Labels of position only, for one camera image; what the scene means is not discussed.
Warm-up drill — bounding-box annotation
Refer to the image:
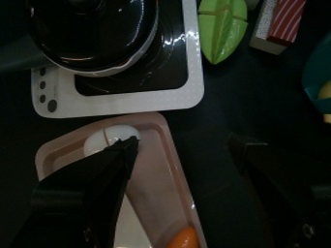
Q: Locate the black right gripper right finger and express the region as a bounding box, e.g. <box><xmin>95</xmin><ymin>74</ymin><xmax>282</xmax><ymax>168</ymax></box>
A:
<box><xmin>227</xmin><ymin>132</ymin><xmax>331</xmax><ymax>248</ymax></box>

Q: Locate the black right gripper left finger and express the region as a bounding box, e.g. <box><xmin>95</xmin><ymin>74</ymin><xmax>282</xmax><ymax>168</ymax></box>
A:
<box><xmin>9</xmin><ymin>135</ymin><xmax>142</xmax><ymax>248</ymax></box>

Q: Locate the black toy pot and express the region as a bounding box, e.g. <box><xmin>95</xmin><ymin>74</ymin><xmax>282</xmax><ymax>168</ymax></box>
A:
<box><xmin>0</xmin><ymin>0</ymin><xmax>160</xmax><ymax>78</ymax></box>

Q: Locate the white toy egg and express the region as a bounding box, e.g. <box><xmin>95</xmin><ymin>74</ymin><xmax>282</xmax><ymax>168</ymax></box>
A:
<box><xmin>83</xmin><ymin>124</ymin><xmax>143</xmax><ymax>157</ymax></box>

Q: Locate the pink plastic tray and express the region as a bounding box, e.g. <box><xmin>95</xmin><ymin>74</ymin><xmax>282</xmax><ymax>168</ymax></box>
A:
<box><xmin>35</xmin><ymin>111</ymin><xmax>208</xmax><ymax>248</ymax></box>

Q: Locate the orange toy food piece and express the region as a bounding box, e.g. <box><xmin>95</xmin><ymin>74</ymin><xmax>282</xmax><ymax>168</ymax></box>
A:
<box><xmin>166</xmin><ymin>226</ymin><xmax>200</xmax><ymax>248</ymax></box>

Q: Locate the teal toy bowl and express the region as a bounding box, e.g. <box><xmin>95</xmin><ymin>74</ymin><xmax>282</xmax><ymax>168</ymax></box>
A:
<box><xmin>302</xmin><ymin>31</ymin><xmax>331</xmax><ymax>114</ymax></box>

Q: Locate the white toy induction stove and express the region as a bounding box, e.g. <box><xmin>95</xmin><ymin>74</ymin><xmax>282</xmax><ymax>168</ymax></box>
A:
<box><xmin>29</xmin><ymin>0</ymin><xmax>206</xmax><ymax>119</ymax></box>

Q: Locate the red striped toy meat block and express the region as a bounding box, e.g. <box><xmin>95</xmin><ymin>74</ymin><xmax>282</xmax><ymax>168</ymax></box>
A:
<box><xmin>250</xmin><ymin>0</ymin><xmax>308</xmax><ymax>56</ymax></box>

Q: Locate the green toy leaf vegetable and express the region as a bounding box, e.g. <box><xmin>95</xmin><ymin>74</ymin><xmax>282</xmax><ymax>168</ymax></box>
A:
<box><xmin>198</xmin><ymin>0</ymin><xmax>250</xmax><ymax>66</ymax></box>

